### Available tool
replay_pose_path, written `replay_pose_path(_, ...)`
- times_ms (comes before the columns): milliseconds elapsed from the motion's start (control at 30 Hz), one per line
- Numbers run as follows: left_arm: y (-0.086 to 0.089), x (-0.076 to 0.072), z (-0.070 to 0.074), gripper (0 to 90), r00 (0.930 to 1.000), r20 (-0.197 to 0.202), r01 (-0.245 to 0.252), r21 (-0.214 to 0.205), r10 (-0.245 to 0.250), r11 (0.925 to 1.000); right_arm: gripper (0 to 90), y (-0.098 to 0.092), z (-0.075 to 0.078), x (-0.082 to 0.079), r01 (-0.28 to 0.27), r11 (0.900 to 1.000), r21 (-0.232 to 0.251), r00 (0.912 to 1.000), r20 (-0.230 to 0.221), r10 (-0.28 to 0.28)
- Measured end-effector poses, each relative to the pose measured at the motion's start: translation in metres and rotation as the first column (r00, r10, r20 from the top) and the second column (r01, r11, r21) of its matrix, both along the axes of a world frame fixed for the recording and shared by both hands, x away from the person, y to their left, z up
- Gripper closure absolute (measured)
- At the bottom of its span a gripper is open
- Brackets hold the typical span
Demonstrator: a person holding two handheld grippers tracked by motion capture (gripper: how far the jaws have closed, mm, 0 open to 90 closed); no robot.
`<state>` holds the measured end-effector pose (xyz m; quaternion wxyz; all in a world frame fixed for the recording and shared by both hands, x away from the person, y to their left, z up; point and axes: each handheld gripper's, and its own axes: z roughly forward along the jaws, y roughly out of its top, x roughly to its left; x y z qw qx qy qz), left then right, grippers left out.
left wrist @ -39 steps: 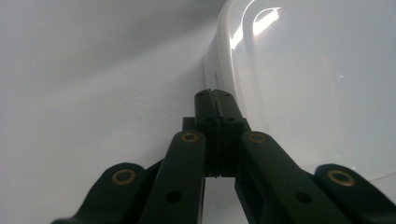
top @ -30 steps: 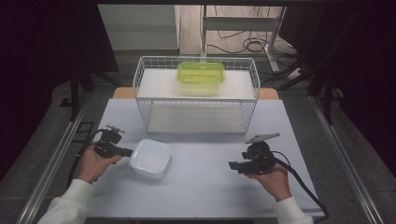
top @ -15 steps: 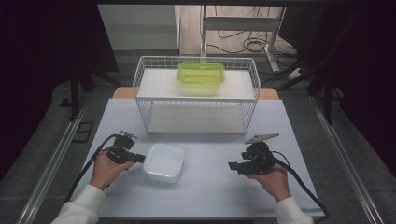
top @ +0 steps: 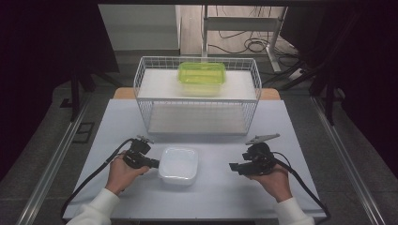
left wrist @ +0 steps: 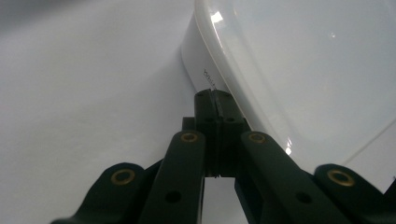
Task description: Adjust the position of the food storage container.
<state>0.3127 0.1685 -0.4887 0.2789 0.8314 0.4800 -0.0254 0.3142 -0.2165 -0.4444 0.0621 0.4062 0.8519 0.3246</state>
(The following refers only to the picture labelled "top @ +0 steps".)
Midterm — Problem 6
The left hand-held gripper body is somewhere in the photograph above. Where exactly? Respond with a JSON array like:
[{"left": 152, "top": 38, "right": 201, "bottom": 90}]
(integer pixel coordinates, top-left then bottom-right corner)
[{"left": 122, "top": 134, "right": 155, "bottom": 170}]

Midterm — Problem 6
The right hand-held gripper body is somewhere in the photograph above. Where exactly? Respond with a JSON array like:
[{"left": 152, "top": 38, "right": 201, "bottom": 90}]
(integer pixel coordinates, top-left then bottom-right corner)
[{"left": 241, "top": 132, "right": 282, "bottom": 176}]

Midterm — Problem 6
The person's left hand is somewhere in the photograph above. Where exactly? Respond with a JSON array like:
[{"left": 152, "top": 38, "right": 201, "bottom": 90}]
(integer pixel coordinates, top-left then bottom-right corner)
[{"left": 104, "top": 150, "right": 151, "bottom": 197}]

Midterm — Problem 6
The person's right hand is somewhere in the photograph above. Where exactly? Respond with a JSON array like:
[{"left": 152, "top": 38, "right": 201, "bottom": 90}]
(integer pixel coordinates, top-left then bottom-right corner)
[{"left": 247, "top": 163, "right": 294, "bottom": 203}]

